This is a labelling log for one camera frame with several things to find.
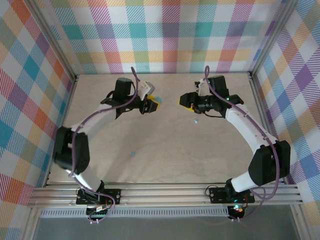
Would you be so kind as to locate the small light blue earbud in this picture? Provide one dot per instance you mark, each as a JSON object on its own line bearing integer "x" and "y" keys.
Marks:
{"x": 132, "y": 153}
{"x": 196, "y": 120}

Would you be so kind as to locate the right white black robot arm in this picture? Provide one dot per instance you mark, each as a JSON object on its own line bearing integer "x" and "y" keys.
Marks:
{"x": 240, "y": 125}

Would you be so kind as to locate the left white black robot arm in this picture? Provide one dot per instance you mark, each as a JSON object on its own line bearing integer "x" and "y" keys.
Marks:
{"x": 87, "y": 178}

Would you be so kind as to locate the controller circuit board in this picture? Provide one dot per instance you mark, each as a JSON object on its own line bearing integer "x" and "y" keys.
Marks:
{"x": 100, "y": 208}
{"x": 237, "y": 209}

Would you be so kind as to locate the grey metal base sheet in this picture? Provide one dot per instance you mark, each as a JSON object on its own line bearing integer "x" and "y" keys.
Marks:
{"x": 162, "y": 230}

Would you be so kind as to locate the aluminium frame side rail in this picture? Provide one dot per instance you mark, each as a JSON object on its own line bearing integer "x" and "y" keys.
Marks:
{"x": 260, "y": 105}
{"x": 69, "y": 100}

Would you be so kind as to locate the aluminium frame post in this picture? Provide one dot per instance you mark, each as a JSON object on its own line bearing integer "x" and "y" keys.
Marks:
{"x": 53, "y": 37}
{"x": 272, "y": 37}

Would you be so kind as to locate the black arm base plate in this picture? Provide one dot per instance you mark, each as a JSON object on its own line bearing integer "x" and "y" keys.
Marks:
{"x": 115, "y": 196}
{"x": 217, "y": 195}

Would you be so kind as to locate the aluminium frame cross rail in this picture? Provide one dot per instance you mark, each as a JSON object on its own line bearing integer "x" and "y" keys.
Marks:
{"x": 162, "y": 197}

